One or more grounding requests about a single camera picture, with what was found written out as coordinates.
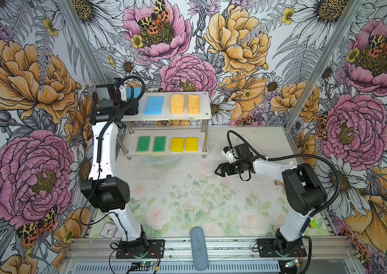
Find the blue cellulose sponge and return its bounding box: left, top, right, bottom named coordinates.
left=125, top=87, right=141, bottom=115
left=144, top=96, right=164, bottom=115

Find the green yellow sponge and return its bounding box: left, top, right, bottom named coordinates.
left=152, top=136, right=167, bottom=154
left=136, top=136, right=151, bottom=153

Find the orange cellulose sponge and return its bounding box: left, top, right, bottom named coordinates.
left=188, top=95, right=200, bottom=115

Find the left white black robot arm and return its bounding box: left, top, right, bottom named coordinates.
left=80, top=76, right=148, bottom=257

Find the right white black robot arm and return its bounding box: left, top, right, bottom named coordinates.
left=215, top=143, right=328, bottom=256

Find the white two-tier metal shelf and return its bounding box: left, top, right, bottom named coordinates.
left=120, top=92, right=212, bottom=159

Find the small green yellow object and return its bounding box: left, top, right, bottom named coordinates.
left=309, top=220, right=318, bottom=228

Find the grey oval pad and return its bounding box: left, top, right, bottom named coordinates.
left=190, top=227, right=209, bottom=271

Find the small white alarm clock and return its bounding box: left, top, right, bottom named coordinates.
left=99, top=223, right=117, bottom=239

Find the green circuit board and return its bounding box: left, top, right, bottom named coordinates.
left=128, top=261, right=160, bottom=272

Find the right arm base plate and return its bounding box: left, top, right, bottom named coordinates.
left=256, top=238, right=307, bottom=258

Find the right black corrugated cable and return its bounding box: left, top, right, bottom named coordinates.
left=227, top=129, right=342, bottom=216

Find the left black thin cable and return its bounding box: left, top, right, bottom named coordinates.
left=78, top=75, right=147, bottom=240

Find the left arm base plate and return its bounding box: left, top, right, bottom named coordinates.
left=115, top=239, right=165, bottom=259

